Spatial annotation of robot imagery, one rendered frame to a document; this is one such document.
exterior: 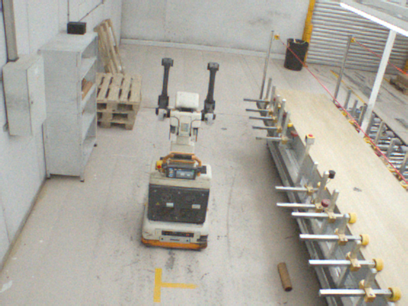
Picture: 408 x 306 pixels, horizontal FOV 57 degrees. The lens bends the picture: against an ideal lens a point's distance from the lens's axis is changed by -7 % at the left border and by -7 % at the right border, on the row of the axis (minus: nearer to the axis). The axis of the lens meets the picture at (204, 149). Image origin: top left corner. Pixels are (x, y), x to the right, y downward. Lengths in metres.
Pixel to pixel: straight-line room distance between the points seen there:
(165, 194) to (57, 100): 1.59
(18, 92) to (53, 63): 0.91
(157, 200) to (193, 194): 0.32
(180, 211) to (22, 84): 1.75
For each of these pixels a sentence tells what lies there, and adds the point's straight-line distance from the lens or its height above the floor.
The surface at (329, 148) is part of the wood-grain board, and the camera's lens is 4.23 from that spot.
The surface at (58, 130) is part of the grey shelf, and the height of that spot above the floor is 0.66.
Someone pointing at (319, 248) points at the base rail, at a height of 0.69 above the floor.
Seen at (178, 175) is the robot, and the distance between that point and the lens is 3.41.
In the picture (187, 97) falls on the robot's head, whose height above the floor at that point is 1.36.
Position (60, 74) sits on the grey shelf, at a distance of 4.25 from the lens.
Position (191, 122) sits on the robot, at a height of 1.16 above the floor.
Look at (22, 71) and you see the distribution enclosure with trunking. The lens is 3.34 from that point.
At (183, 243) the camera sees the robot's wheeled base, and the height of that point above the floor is 0.11.
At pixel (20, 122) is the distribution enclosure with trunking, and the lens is 3.53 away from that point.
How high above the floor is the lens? 2.68
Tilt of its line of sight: 29 degrees down
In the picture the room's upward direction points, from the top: 8 degrees clockwise
